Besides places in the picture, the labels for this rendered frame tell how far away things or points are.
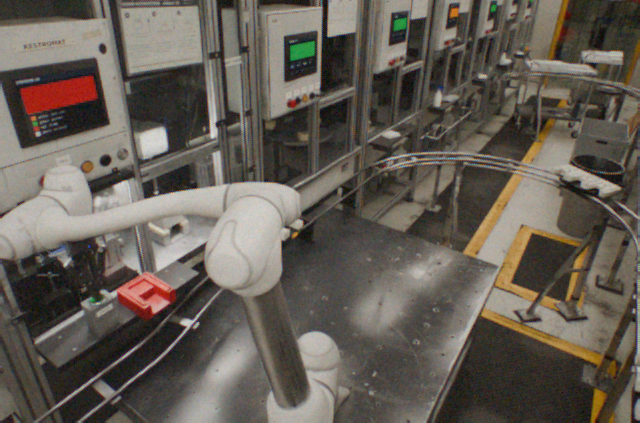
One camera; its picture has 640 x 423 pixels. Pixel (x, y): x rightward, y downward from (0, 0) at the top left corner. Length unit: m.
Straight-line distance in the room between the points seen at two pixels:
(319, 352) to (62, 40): 1.13
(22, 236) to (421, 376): 1.31
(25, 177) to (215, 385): 0.89
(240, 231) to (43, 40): 0.76
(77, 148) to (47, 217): 0.32
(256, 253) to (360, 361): 0.93
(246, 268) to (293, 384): 0.41
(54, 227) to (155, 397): 0.75
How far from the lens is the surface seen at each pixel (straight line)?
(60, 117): 1.38
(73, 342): 1.62
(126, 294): 1.64
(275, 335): 1.06
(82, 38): 1.42
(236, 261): 0.86
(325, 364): 1.38
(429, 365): 1.76
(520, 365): 2.84
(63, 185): 1.30
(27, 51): 1.35
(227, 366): 1.72
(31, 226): 1.20
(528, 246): 3.86
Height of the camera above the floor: 1.98
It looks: 27 degrees down
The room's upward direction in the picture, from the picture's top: 2 degrees clockwise
